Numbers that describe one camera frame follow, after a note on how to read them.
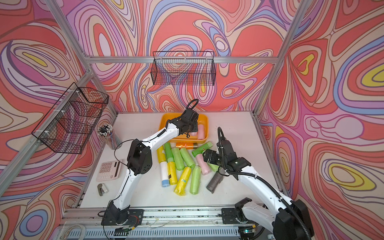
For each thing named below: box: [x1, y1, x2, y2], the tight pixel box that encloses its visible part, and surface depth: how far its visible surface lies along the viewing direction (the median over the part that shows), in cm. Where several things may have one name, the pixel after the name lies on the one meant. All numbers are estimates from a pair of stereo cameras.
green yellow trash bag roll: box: [164, 142, 178, 185], surface depth 89 cm
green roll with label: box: [192, 141, 213, 158], surface depth 98 cm
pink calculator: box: [96, 160, 122, 182], surface depth 89 cm
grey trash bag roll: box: [206, 171, 224, 194], surface depth 84 cm
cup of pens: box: [96, 123, 123, 150], surface depth 90 cm
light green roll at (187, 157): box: [179, 147, 196, 168], surface depth 94 cm
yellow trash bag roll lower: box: [174, 166, 192, 196], surface depth 84 cm
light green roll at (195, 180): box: [189, 165, 202, 195], surface depth 85 cm
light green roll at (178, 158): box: [171, 147, 185, 171], surface depth 92 cm
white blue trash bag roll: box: [159, 161, 170, 188], surface depth 86 cm
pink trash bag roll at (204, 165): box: [196, 154, 211, 176], surface depth 90 cm
